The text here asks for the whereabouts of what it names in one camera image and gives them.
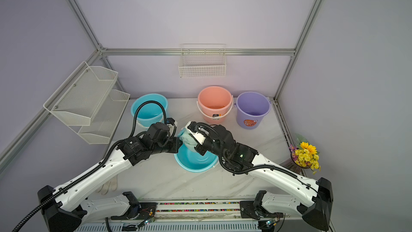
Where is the teal plastic bucket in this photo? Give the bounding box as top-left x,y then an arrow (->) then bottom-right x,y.
130,93 -> 168,128
174,144 -> 218,173

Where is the mint green microfiber cloth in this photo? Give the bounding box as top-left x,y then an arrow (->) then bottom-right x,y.
178,128 -> 198,153

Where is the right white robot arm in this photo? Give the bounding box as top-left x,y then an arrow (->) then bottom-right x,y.
187,121 -> 334,232

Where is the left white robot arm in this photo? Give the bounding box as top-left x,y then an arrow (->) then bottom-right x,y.
38,122 -> 182,232

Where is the pink plastic bucket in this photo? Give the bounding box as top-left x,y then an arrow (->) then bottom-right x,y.
197,86 -> 234,125

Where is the purple plastic bucket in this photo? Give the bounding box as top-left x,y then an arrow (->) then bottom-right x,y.
235,91 -> 271,130

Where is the white mesh two-tier shelf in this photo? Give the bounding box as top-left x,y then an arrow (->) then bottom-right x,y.
44,61 -> 130,145

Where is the yellow artificial flower bouquet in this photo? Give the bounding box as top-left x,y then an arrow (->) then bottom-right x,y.
289,134 -> 321,174

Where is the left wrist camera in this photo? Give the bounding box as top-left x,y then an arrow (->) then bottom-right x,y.
166,118 -> 177,133

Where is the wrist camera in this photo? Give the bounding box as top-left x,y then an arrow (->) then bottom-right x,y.
166,118 -> 177,133
185,121 -> 207,145

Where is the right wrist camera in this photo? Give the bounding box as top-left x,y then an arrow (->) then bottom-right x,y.
185,121 -> 207,145

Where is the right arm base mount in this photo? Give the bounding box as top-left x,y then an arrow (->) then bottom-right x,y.
239,190 -> 284,220

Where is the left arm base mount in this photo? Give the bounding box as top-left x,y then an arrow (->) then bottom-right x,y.
110,191 -> 158,221

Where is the white wire wall basket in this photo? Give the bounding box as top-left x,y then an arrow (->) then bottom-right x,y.
178,44 -> 226,78

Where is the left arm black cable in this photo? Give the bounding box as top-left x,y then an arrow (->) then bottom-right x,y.
11,100 -> 168,232

